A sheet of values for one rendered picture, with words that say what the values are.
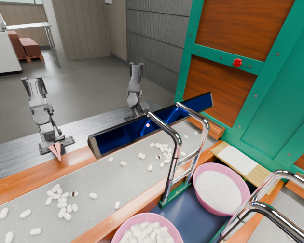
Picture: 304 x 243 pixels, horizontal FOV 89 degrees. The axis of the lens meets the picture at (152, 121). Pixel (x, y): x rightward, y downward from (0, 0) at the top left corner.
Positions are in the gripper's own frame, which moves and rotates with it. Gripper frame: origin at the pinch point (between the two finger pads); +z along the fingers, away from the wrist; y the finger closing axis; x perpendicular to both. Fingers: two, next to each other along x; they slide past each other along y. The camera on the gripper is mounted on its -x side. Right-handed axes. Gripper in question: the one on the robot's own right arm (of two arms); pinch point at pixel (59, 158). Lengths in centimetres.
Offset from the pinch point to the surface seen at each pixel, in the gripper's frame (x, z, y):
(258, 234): -36, 61, 54
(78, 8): 260, -369, 153
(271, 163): -35, 47, 88
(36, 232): -5.4, 22.0, -14.6
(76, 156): 11.2, 1.0, 6.9
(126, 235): -16.8, 37.6, 11.2
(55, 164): 11.3, 0.9, -2.7
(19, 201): 7.3, 9.6, -19.0
